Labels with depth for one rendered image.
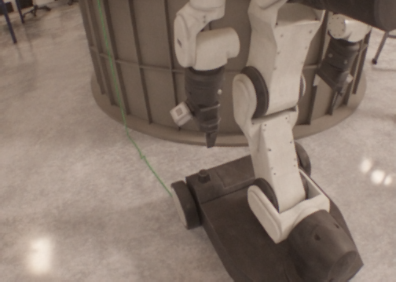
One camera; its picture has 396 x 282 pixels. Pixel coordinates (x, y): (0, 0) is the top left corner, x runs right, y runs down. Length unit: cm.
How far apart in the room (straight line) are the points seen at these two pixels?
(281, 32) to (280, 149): 36
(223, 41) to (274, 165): 43
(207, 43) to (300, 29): 24
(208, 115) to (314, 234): 43
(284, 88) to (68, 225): 106
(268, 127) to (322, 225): 32
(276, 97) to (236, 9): 62
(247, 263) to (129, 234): 53
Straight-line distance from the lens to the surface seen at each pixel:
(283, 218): 84
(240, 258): 95
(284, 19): 67
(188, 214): 106
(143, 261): 116
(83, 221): 135
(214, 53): 57
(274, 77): 73
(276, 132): 85
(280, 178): 89
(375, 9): 47
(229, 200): 107
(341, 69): 89
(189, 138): 157
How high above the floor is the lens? 101
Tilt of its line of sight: 38 degrees down
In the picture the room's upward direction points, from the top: 4 degrees counter-clockwise
